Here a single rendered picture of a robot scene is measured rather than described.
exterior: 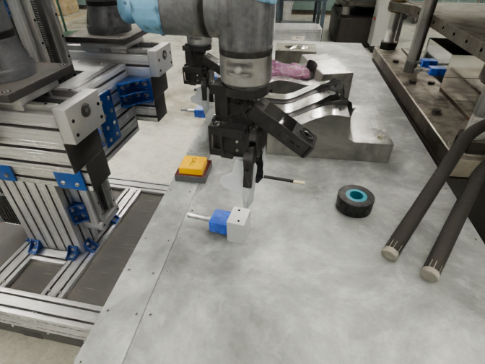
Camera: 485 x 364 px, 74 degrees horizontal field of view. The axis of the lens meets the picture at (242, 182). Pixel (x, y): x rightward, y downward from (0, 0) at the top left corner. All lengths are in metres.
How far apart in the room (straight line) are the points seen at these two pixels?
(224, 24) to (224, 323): 0.44
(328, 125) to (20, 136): 0.77
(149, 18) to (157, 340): 0.47
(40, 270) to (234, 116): 1.25
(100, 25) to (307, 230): 0.97
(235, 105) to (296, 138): 0.10
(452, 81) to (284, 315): 1.20
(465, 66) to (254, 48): 1.18
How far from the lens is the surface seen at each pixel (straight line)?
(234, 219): 0.64
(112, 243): 1.58
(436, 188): 0.80
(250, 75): 0.46
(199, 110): 1.12
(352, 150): 0.94
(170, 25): 0.49
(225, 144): 0.52
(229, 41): 0.45
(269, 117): 0.48
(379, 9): 5.30
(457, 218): 0.77
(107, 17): 1.30
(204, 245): 0.67
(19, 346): 1.69
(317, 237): 0.70
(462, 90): 1.57
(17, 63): 0.93
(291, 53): 1.72
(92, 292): 1.44
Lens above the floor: 1.29
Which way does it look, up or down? 37 degrees down
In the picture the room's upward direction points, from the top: straight up
